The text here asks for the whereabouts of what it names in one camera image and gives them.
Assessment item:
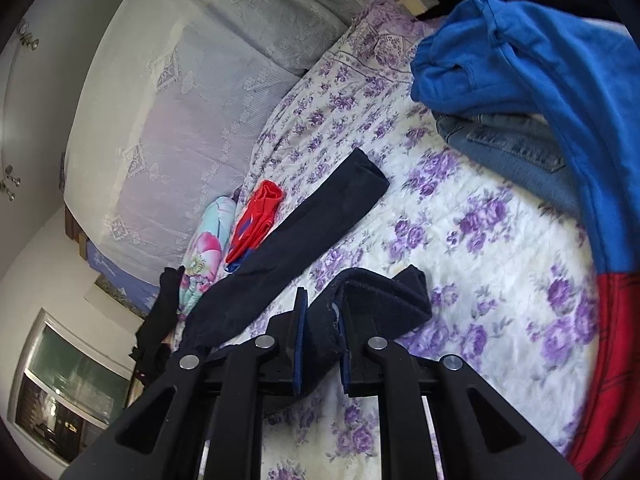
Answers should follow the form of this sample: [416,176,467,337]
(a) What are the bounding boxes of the dark navy pants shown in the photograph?
[178,148,432,396]

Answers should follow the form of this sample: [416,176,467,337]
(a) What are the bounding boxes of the black garment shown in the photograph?
[129,266,184,387]

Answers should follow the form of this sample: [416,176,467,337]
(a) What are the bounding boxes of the blue patterned pillow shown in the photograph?
[86,240,160,318]

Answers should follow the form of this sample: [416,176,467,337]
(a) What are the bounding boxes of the purple floral bed quilt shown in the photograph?
[240,0,598,453]

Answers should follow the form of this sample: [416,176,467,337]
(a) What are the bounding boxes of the turquoise floral folded blanket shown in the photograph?
[179,196,236,318]

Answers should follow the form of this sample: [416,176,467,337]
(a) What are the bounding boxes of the red and blue small garment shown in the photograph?
[224,180,284,273]

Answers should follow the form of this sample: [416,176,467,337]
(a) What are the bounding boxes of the blue denim jeans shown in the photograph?
[433,112,582,219]

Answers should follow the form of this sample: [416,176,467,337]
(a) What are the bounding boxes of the white lace bed cover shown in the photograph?
[64,0,370,283]

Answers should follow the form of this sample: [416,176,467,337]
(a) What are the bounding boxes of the blue and red hoodie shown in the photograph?
[411,0,639,479]

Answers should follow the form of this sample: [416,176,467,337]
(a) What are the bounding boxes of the window with white frame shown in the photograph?
[8,310,132,466]

